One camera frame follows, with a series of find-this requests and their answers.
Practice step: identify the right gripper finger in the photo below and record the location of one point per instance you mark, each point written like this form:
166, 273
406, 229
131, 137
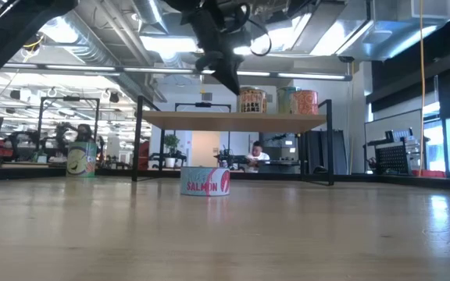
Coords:
231, 78

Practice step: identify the black beans can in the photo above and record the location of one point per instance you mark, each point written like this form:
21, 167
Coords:
253, 101

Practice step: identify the yellow-green carrots can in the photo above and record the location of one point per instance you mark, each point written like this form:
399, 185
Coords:
284, 101

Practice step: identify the orange white patterned can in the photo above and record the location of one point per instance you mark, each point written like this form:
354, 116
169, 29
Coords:
305, 103

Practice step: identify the teal salmon can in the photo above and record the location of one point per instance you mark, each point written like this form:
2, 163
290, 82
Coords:
205, 183

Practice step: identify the green white label can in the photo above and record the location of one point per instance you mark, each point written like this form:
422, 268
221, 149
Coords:
81, 160

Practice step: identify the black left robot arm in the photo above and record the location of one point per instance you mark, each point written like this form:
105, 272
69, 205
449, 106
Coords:
6, 43

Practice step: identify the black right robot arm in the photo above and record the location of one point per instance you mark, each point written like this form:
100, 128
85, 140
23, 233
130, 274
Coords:
225, 3

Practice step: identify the wooden shelf black metal legs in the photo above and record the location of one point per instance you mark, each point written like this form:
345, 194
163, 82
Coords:
233, 122

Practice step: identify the person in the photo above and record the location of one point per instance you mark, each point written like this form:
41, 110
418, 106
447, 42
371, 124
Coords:
258, 156
84, 132

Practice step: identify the background robot table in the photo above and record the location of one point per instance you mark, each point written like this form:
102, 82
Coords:
279, 162

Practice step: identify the potted plant white pot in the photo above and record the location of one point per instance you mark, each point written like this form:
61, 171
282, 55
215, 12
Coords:
170, 160

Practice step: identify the black cabinet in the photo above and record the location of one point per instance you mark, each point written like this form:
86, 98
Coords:
338, 152

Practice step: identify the long ceiling light tube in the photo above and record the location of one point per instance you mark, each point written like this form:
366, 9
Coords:
80, 67

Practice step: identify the black pegboard desk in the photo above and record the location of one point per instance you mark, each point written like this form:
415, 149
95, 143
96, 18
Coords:
393, 158

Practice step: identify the red plastic bin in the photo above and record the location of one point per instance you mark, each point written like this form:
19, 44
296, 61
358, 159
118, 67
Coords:
428, 173

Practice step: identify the black robot station frame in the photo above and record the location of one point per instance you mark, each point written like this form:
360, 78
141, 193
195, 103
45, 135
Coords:
203, 104
70, 98

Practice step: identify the black aluminium table frame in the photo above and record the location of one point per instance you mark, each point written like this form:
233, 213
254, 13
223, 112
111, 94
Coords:
22, 173

